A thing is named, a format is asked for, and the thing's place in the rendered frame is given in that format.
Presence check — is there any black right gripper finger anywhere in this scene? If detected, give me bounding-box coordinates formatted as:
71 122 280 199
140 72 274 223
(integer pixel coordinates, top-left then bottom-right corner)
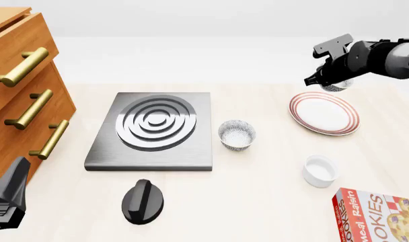
303 67 327 87

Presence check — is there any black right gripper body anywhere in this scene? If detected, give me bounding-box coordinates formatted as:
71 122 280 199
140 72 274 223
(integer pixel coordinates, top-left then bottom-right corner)
317 56 352 86

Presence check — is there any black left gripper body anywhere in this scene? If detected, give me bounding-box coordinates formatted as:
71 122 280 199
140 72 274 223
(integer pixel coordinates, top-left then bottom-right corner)
0 194 27 232

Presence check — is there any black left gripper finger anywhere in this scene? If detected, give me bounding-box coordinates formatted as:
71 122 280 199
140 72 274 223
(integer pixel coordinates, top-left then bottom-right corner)
0 155 32 211

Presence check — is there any small flat plate on stalk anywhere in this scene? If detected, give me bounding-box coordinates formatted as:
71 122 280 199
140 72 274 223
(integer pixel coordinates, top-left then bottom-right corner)
312 33 355 61

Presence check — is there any white plate with red rings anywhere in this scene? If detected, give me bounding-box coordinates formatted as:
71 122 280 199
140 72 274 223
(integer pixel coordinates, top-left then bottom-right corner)
288 91 361 137

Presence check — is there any flat stove plate with rings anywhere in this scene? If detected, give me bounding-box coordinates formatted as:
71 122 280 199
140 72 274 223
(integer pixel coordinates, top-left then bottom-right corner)
83 91 214 172

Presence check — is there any small white ramekin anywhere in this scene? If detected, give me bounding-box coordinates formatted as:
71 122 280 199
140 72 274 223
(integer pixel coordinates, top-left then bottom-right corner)
301 154 340 189

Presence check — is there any wooden drawer standing slightly open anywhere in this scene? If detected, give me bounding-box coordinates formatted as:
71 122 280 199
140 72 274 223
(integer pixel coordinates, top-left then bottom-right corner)
0 12 60 121

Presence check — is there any round black stove knob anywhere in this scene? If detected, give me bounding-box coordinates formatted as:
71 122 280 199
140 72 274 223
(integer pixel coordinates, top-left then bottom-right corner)
121 178 165 226

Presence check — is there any red cookies box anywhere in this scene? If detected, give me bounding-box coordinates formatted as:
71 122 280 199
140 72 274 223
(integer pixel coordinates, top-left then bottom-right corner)
331 187 409 242

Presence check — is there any wooden drawer cabinet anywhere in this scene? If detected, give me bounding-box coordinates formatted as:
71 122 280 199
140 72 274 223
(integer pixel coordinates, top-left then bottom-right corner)
0 6 77 189

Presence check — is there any brass drawer handle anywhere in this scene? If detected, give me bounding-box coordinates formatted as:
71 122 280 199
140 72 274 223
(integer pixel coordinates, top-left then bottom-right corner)
28 119 70 161
0 46 50 88
3 89 54 131

